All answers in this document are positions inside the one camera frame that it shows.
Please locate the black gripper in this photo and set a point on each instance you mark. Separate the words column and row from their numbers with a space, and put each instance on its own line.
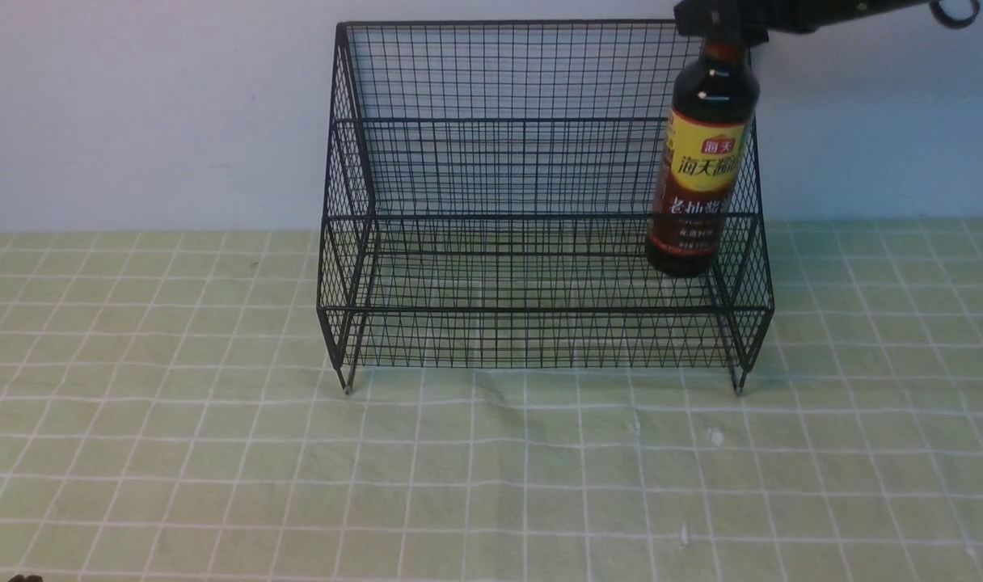
column 749, row 22

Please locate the black wire mesh rack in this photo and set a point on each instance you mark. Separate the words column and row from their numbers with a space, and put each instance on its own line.
column 489, row 185

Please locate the dark soy sauce bottle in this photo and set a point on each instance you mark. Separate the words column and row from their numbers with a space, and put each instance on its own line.
column 713, row 105

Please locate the green checkered tablecloth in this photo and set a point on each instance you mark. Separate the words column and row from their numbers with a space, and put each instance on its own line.
column 168, row 413

